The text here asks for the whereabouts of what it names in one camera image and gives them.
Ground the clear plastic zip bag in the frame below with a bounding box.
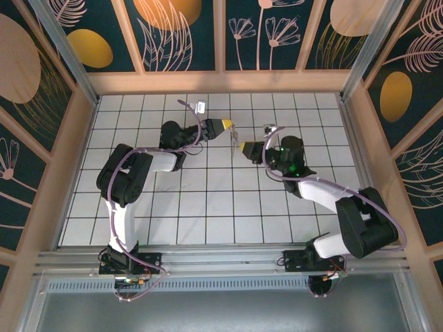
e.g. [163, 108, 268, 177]
[228, 126, 242, 157]

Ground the grey sheet metal panel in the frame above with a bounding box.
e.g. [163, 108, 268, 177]
[19, 290, 428, 332]

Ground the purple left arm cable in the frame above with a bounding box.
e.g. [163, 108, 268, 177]
[103, 99, 208, 302]

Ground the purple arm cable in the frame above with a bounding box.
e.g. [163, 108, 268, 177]
[262, 126, 408, 299]
[103, 99, 208, 302]

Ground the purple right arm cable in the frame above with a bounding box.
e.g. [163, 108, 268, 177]
[262, 126, 408, 299]

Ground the aluminium side rail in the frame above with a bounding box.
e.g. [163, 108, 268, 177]
[337, 99, 392, 247]

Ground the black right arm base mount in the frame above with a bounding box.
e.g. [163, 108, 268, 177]
[282, 248, 347, 275]

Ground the long aluminium base rail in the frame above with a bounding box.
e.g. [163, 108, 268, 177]
[33, 243, 406, 278]

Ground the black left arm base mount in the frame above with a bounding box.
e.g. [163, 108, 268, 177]
[99, 250, 163, 276]

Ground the aluminium frame post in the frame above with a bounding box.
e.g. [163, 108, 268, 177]
[340, 0, 413, 102]
[29, 0, 102, 105]

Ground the slotted metal cable duct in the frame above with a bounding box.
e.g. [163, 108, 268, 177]
[44, 278, 347, 294]

